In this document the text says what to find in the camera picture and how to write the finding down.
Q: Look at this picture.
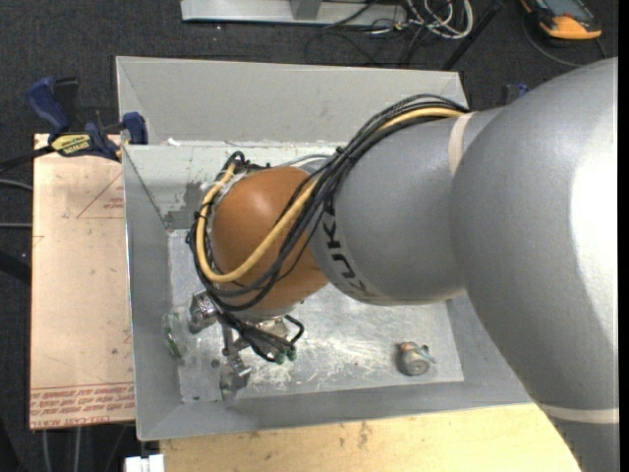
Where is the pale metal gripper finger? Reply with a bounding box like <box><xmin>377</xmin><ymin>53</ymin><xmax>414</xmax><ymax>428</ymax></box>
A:
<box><xmin>218</xmin><ymin>355</ymin><xmax>254</xmax><ymax>403</ymax></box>
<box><xmin>188</xmin><ymin>291</ymin><xmax>220</xmax><ymax>334</ymax></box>

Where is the clear plastic bottle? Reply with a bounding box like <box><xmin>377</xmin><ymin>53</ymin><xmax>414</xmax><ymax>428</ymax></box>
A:
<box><xmin>161</xmin><ymin>311</ymin><xmax>199</xmax><ymax>361</ymax></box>

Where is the brown cardboard board, red print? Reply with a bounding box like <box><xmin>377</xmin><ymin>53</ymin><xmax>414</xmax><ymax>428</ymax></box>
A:
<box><xmin>29</xmin><ymin>133</ymin><xmax>137</xmax><ymax>432</ymax></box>

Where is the small grey round can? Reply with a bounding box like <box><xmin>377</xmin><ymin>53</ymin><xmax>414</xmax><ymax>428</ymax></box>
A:
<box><xmin>395</xmin><ymin>341</ymin><xmax>437</xmax><ymax>378</ymax></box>

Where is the grey metal bin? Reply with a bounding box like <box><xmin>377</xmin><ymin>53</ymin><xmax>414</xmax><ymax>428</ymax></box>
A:
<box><xmin>115</xmin><ymin>55</ymin><xmax>535</xmax><ymax>443</ymax></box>

